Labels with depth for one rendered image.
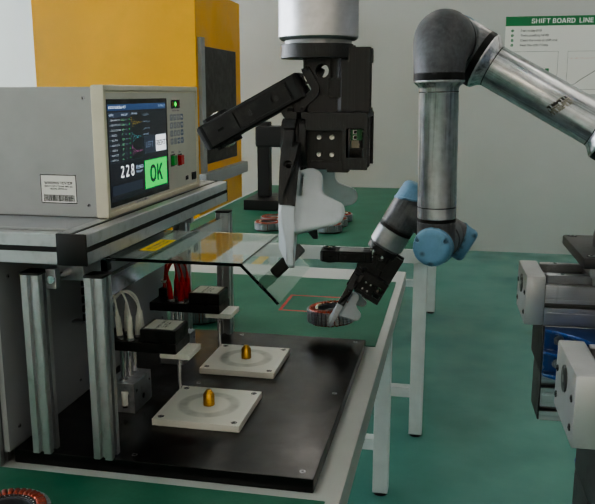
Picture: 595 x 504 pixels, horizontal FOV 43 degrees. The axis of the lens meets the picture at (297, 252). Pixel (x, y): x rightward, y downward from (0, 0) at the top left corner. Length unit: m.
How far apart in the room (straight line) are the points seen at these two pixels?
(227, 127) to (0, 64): 6.99
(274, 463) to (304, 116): 0.62
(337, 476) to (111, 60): 4.20
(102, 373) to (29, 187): 0.33
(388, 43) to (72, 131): 5.42
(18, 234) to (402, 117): 5.54
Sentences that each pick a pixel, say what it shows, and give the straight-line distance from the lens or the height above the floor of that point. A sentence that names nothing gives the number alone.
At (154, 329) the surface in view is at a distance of 1.30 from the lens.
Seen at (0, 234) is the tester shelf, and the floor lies 1.11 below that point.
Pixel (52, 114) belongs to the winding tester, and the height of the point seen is 1.28.
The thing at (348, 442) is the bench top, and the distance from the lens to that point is 1.29.
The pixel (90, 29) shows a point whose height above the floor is 1.70.
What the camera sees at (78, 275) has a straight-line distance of 1.21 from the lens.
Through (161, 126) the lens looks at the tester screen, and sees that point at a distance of 1.43.
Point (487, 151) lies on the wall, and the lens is 6.52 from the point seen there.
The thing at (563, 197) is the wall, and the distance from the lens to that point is 6.61.
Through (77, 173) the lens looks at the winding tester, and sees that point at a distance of 1.24.
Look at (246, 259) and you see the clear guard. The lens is 1.14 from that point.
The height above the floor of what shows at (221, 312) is 0.88.
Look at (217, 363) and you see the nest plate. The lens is 1.54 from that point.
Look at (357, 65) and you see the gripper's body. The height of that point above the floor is 1.33.
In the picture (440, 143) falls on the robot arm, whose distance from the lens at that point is 1.47.
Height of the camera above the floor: 1.31
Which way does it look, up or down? 12 degrees down
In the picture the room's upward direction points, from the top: straight up
